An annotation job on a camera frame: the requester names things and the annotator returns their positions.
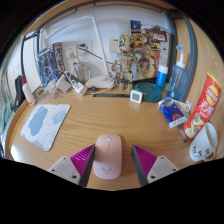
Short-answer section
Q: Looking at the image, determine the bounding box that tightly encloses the white adapter block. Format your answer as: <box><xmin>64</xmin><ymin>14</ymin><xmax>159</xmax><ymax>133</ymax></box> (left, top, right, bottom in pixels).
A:
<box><xmin>55</xmin><ymin>73</ymin><xmax>73</xmax><ymax>93</ymax></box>

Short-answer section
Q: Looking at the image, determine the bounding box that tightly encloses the blue tissue pack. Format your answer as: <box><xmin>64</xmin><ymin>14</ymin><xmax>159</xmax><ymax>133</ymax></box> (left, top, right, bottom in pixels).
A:
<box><xmin>158</xmin><ymin>97</ymin><xmax>188</xmax><ymax>129</ymax></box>

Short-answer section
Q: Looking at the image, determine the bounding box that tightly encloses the blue spray bottle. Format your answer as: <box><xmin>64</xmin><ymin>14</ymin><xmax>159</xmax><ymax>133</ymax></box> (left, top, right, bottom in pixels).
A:
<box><xmin>166</xmin><ymin>44</ymin><xmax>188</xmax><ymax>101</ymax></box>

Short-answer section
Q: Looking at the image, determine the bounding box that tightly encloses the white desk lamp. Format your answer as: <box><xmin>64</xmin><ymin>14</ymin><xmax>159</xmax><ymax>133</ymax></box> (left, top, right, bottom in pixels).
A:
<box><xmin>43</xmin><ymin>13</ymin><xmax>118</xmax><ymax>90</ymax></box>

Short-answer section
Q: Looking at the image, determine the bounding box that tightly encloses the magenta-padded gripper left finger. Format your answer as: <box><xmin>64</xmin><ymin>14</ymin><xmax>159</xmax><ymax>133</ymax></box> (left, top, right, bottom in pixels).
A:
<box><xmin>47</xmin><ymin>143</ymin><xmax>96</xmax><ymax>188</ymax></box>

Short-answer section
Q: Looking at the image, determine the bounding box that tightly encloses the small white desk clock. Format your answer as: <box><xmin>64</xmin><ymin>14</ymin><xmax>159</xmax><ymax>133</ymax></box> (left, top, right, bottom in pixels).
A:
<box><xmin>129</xmin><ymin>89</ymin><xmax>144</xmax><ymax>104</ymax></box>

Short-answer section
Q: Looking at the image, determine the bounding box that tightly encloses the red chips can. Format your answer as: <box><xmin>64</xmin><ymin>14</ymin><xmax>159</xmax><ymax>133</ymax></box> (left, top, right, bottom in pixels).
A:
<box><xmin>182</xmin><ymin>72</ymin><xmax>223</xmax><ymax>140</ymax></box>

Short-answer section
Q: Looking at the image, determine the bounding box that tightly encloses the white power strip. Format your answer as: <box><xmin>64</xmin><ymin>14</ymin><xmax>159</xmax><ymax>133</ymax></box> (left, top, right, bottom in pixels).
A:
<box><xmin>70</xmin><ymin>80</ymin><xmax>88</xmax><ymax>97</ymax></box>

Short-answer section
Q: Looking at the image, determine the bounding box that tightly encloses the white wall socket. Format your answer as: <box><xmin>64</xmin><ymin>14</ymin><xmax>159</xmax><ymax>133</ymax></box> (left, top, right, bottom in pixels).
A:
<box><xmin>77</xmin><ymin>41</ymin><xmax>93</xmax><ymax>57</ymax></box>
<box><xmin>64</xmin><ymin>43</ymin><xmax>79</xmax><ymax>61</ymax></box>

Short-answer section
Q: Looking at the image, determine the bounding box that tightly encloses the pink computer mouse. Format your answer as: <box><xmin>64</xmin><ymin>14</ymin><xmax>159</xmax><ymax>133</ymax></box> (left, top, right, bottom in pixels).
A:
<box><xmin>92</xmin><ymin>133</ymin><xmax>123</xmax><ymax>180</ymax></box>

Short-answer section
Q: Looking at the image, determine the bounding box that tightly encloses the teal round tin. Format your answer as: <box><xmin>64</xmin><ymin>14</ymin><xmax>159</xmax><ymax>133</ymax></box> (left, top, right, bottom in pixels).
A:
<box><xmin>134</xmin><ymin>81</ymin><xmax>163</xmax><ymax>103</ymax></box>

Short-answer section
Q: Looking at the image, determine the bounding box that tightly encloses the black ruler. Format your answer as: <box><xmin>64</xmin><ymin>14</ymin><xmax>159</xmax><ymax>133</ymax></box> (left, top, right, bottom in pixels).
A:
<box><xmin>92</xmin><ymin>93</ymin><xmax>131</xmax><ymax>99</ymax></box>

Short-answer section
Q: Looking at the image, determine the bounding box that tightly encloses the wooden tree figure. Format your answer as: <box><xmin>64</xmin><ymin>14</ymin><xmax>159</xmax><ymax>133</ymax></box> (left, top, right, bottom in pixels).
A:
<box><xmin>111</xmin><ymin>33</ymin><xmax>138</xmax><ymax>94</ymax></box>

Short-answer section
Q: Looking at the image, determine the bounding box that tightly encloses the white mug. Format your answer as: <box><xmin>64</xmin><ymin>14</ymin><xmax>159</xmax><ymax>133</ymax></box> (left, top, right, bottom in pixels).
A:
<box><xmin>189</xmin><ymin>121</ymin><xmax>219</xmax><ymax>163</ymax></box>

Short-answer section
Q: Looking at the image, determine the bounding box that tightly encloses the grey cloud-print mouse pad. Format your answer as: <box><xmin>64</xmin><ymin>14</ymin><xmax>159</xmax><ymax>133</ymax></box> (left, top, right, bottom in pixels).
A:
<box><xmin>20</xmin><ymin>103</ymin><xmax>72</xmax><ymax>152</ymax></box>

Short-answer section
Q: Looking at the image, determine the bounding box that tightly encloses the brown wooden model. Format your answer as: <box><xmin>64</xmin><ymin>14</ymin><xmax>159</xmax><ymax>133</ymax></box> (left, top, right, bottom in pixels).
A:
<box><xmin>134</xmin><ymin>29</ymin><xmax>162</xmax><ymax>80</ymax></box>

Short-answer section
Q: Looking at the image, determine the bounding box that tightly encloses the robot model kit box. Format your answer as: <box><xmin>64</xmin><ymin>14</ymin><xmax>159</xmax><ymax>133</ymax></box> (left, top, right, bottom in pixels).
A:
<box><xmin>35</xmin><ymin>41</ymin><xmax>66</xmax><ymax>88</ymax></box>

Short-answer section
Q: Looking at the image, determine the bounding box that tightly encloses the grey metal frame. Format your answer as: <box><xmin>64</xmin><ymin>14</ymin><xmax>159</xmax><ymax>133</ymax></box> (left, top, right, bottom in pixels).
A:
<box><xmin>19</xmin><ymin>0</ymin><xmax>198</xmax><ymax>101</ymax></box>

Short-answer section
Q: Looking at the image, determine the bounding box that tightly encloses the blue white-capped bottle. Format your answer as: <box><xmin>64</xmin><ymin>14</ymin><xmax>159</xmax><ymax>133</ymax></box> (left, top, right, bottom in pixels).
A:
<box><xmin>155</xmin><ymin>64</ymin><xmax>169</xmax><ymax>89</ymax></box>

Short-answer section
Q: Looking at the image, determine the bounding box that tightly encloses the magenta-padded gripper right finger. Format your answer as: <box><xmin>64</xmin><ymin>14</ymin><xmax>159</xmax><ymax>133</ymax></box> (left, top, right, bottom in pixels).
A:
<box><xmin>130</xmin><ymin>143</ymin><xmax>180</xmax><ymax>188</ymax></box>

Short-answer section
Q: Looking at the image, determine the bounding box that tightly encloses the white red-capped pump bottle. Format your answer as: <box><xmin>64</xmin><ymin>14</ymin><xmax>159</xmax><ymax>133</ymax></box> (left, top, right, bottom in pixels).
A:
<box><xmin>20</xmin><ymin>75</ymin><xmax>37</xmax><ymax>106</ymax></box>

